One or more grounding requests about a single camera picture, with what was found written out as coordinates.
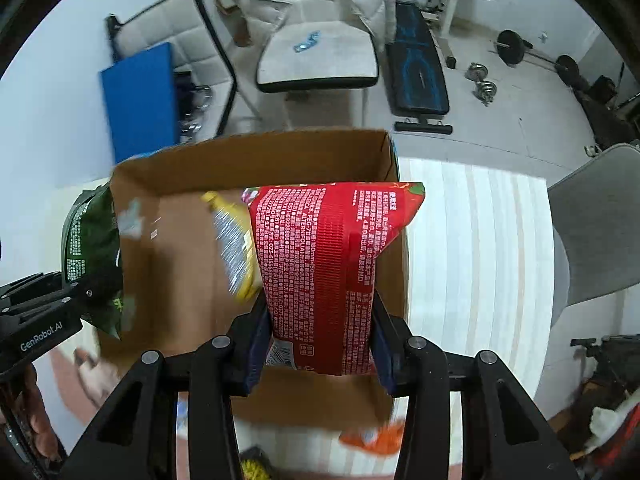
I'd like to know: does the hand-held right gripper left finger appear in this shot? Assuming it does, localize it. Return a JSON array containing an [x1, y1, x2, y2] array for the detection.
[[59, 292, 271, 480]]

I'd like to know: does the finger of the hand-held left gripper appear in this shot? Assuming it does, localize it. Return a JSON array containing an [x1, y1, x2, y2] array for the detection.
[[0, 271, 96, 321]]

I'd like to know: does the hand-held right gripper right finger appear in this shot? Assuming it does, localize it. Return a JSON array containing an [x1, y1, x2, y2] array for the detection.
[[371, 292, 582, 480]]

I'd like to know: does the green snack packet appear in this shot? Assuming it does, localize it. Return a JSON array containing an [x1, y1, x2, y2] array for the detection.
[[60, 184, 137, 343]]

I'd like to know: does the brown cardboard box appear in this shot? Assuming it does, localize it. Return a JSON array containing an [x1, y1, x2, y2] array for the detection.
[[98, 129, 410, 434]]

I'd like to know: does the red snack packet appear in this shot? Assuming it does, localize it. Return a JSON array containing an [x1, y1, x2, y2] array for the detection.
[[243, 182, 427, 377]]

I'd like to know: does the person's left hand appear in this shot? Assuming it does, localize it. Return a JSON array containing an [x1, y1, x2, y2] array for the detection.
[[24, 364, 67, 461]]

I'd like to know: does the pink cloth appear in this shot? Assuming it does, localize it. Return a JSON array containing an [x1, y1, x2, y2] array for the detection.
[[52, 345, 132, 431]]

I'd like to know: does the orange snack packet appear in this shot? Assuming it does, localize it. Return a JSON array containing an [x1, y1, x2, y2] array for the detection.
[[339, 415, 406, 457]]

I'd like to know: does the yellow black snack packet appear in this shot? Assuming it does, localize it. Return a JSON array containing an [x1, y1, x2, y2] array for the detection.
[[239, 445, 275, 480]]

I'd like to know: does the blue board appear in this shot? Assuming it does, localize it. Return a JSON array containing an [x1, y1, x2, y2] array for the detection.
[[99, 42, 181, 166]]

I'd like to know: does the pile of dark clutter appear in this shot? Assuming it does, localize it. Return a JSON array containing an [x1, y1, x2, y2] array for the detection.
[[560, 335, 640, 480]]

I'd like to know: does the grey chair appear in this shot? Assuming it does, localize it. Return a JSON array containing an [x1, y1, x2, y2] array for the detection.
[[547, 143, 640, 321]]

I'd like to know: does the white black-framed chair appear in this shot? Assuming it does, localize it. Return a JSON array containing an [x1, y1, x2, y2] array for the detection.
[[105, 0, 239, 139]]

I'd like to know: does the black blue weight bench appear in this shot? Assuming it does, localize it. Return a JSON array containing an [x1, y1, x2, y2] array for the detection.
[[384, 0, 454, 135]]

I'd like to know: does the white padded chair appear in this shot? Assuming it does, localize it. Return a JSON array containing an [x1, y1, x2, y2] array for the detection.
[[235, 0, 380, 94]]

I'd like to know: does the blue wrapper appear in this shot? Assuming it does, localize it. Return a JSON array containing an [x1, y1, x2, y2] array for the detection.
[[293, 31, 322, 54]]

